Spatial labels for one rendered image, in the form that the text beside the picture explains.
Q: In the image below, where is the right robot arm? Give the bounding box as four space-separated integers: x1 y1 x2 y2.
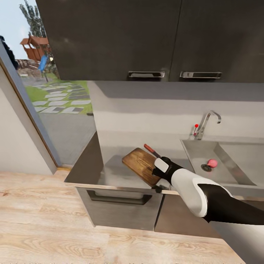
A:
153 157 264 264

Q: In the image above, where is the parer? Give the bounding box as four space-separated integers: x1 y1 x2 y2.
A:
144 144 162 158

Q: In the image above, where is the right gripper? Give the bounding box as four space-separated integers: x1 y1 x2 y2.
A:
153 168 165 179

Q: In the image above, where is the cutting board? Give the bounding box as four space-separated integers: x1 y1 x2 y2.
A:
122 148 160 185

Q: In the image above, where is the vidalia onion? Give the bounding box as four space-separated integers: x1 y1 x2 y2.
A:
207 159 217 168

